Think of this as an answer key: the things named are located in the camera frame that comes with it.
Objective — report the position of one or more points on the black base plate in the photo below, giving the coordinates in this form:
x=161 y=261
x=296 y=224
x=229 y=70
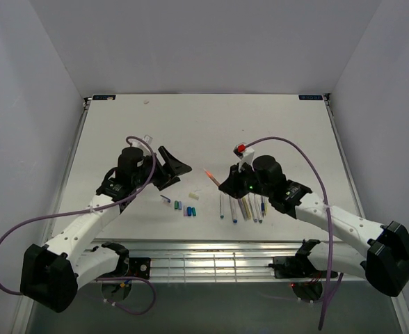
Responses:
x=295 y=267
x=133 y=266

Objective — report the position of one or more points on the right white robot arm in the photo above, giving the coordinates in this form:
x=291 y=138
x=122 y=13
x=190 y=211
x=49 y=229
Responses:
x=375 y=252

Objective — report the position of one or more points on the blue corner label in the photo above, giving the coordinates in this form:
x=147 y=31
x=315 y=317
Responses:
x=103 y=97
x=311 y=97

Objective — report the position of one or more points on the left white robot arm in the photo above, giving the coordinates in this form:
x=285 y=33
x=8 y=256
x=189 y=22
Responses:
x=53 y=273

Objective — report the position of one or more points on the lavender acrylic marker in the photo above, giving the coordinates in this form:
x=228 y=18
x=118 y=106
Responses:
x=252 y=209

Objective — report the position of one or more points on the aluminium frame rail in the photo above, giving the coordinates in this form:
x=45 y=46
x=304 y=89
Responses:
x=210 y=262

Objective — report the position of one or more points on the clear yellow highlighter cap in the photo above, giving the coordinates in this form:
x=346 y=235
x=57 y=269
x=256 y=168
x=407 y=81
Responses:
x=194 y=196

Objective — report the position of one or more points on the orange highlighter pen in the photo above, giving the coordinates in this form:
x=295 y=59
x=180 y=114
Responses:
x=212 y=178

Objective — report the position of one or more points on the blue ballpoint pen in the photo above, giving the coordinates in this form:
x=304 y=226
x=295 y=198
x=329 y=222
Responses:
x=262 y=206

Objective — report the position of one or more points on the left blue corner label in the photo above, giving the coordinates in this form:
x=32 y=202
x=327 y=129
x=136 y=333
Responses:
x=103 y=97

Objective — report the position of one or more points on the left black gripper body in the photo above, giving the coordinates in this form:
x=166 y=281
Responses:
x=165 y=172

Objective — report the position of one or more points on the yellow highlighter pen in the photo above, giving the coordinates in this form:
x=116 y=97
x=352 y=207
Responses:
x=246 y=209

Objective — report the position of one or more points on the blue cap white marker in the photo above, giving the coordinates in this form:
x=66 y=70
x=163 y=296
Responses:
x=233 y=210

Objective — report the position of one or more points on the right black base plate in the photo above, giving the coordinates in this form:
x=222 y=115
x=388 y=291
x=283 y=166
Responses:
x=295 y=267

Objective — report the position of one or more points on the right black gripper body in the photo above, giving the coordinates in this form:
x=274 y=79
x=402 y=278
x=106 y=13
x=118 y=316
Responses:
x=245 y=181

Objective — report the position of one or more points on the clear blue pen cap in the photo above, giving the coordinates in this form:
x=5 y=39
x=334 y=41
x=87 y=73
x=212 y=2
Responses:
x=165 y=199

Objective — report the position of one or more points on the right blue corner label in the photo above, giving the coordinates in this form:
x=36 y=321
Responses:
x=311 y=97

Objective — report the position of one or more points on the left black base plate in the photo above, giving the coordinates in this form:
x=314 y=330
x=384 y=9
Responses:
x=133 y=266

